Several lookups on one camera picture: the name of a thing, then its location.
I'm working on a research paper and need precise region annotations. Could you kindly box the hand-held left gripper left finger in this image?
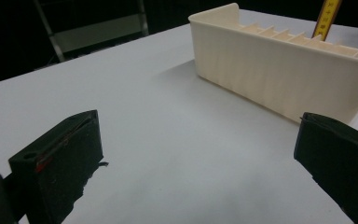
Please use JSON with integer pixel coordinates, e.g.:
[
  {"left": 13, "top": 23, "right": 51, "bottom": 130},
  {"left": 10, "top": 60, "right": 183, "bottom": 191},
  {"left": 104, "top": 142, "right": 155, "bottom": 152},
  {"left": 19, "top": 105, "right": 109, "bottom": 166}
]
[{"left": 7, "top": 109, "right": 109, "bottom": 224}]

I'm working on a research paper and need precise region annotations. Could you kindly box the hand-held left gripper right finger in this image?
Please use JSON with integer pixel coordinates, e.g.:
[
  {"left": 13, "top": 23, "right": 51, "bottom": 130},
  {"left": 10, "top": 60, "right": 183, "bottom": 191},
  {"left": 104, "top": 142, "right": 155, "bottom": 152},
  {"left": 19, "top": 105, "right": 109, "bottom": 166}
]
[{"left": 293, "top": 111, "right": 358, "bottom": 224}]

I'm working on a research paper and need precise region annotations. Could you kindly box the cream plastic divided organizer box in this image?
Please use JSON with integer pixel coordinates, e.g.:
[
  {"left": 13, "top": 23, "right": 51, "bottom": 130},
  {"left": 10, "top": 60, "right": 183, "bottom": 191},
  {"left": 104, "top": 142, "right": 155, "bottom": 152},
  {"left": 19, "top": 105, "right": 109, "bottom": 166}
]
[{"left": 187, "top": 2, "right": 358, "bottom": 125}]

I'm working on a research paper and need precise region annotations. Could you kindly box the yellow ruler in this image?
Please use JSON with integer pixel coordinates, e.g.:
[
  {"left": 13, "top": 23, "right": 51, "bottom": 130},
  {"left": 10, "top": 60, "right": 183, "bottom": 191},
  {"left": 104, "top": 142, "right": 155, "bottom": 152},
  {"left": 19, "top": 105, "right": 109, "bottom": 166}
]
[{"left": 311, "top": 0, "right": 344, "bottom": 42}]

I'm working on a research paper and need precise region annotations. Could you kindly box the grey metal chair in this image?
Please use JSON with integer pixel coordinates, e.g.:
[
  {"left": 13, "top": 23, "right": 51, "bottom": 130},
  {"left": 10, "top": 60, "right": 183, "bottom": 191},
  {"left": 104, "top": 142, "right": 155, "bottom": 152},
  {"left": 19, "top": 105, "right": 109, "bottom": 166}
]
[{"left": 32, "top": 0, "right": 150, "bottom": 63}]

